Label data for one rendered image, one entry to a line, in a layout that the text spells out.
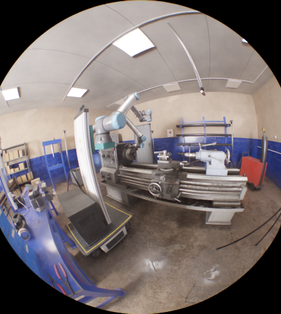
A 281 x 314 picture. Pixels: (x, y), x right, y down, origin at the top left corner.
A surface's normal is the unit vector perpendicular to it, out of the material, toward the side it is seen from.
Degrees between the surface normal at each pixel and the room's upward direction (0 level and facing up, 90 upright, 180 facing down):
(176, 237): 0
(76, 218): 90
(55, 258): 0
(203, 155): 85
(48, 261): 0
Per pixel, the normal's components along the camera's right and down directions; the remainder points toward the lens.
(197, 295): -0.09, -0.98
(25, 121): 0.83, 0.03
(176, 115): -0.55, 0.21
